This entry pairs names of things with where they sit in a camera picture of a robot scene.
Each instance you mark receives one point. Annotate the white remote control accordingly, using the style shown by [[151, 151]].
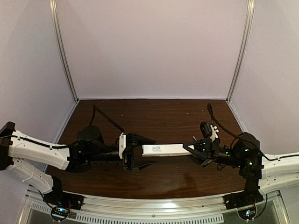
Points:
[[164, 150]]

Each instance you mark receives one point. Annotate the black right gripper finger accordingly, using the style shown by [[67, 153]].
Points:
[[202, 158], [197, 145]]

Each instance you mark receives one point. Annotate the aluminium front rail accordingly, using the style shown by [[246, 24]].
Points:
[[273, 213]]

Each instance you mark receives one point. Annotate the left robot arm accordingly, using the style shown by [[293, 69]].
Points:
[[16, 148]]

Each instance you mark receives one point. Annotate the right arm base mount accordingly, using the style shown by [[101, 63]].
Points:
[[241, 199]]

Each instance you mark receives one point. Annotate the aluminium corner post right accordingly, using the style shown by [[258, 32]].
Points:
[[249, 16]]

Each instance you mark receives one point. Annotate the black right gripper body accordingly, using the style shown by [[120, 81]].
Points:
[[214, 151]]

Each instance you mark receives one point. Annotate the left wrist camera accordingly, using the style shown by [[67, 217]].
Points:
[[122, 144]]

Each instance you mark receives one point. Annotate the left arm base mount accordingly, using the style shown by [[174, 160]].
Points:
[[64, 199]]

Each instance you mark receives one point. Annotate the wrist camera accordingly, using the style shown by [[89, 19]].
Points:
[[122, 144], [209, 131]]

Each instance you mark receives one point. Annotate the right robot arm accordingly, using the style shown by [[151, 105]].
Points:
[[263, 173]]

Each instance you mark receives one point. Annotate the perforated cable tray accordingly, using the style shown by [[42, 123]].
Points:
[[40, 214]]

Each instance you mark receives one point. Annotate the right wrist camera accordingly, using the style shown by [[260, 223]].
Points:
[[209, 131]]

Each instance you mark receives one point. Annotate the aluminium corner post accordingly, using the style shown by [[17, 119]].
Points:
[[249, 16], [61, 49]]

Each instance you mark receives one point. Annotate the aluminium corner post left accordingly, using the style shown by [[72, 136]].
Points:
[[61, 49]]

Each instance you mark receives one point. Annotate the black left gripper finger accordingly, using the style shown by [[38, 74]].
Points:
[[138, 166], [141, 140]]

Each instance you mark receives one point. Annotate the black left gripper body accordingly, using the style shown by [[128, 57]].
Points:
[[129, 152]]

